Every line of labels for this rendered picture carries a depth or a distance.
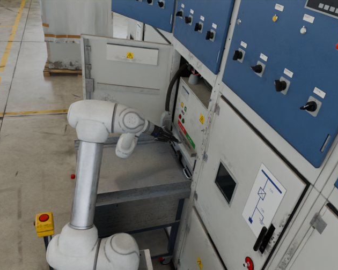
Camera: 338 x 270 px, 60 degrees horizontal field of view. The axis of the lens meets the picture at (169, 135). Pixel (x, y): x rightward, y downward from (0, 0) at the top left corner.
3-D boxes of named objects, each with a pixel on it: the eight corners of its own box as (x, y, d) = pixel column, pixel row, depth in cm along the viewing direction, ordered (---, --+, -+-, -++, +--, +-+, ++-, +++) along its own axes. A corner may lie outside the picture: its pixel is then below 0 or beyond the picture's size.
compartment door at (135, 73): (86, 124, 237) (82, 31, 196) (163, 132, 242) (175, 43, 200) (84, 128, 231) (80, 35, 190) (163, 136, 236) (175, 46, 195)
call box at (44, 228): (37, 238, 151) (35, 225, 146) (38, 225, 157) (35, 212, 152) (54, 234, 154) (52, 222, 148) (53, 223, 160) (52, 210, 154)
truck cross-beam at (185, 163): (193, 184, 190) (195, 177, 186) (168, 137, 231) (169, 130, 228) (200, 183, 191) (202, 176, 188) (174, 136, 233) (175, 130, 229)
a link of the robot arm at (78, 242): (93, 284, 121) (39, 279, 119) (98, 264, 138) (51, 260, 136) (117, 102, 118) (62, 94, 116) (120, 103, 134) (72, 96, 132)
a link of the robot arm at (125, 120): (147, 109, 136) (118, 104, 134) (147, 106, 118) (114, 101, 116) (143, 136, 136) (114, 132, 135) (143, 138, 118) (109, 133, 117)
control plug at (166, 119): (160, 135, 217) (163, 115, 207) (159, 131, 220) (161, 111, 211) (170, 134, 219) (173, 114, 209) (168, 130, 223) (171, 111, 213)
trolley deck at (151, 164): (81, 215, 168) (81, 208, 164) (74, 150, 215) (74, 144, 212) (189, 197, 190) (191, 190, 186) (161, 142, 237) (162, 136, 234)
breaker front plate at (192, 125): (193, 176, 190) (207, 113, 163) (170, 134, 227) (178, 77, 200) (195, 175, 190) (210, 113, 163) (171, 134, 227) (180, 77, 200)
